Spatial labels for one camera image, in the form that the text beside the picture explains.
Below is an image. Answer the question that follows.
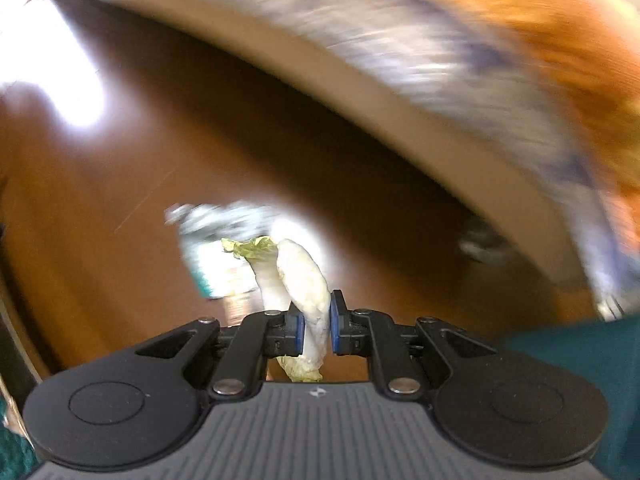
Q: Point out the white paper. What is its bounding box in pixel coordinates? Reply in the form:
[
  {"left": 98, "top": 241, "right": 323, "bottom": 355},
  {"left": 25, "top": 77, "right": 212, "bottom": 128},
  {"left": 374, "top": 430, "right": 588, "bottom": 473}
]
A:
[{"left": 164, "top": 200, "right": 278, "bottom": 299}]

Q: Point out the wilted cabbage leaf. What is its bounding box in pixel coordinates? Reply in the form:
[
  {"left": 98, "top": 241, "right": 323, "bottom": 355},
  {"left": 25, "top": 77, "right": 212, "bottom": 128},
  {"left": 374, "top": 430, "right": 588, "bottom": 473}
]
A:
[{"left": 222, "top": 236, "right": 331, "bottom": 382}]

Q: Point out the teal plastic trash bin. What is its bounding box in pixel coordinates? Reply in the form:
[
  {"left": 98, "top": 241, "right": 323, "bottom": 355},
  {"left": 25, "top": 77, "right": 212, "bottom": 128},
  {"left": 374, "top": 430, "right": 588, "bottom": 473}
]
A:
[{"left": 499, "top": 316, "right": 640, "bottom": 480}]

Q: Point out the green patterned cloth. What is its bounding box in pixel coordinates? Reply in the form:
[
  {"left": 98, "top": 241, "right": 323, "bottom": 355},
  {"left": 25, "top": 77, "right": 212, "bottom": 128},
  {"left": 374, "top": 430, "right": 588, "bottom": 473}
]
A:
[{"left": 0, "top": 398, "right": 39, "bottom": 480}]

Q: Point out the quilted blue white bedspread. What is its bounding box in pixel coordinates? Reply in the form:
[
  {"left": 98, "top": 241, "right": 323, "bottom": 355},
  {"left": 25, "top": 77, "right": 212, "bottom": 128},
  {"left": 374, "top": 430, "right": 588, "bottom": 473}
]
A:
[{"left": 29, "top": 0, "right": 640, "bottom": 311}]

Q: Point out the orange patterned blanket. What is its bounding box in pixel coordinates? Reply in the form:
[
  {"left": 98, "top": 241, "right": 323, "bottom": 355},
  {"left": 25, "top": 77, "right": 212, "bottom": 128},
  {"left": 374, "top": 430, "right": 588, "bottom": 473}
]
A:
[{"left": 465, "top": 0, "right": 639, "bottom": 244}]

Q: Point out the white bed frame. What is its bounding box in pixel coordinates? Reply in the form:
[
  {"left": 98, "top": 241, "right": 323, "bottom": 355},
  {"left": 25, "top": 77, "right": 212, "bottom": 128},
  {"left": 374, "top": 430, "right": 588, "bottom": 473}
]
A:
[{"left": 94, "top": 0, "right": 600, "bottom": 285}]

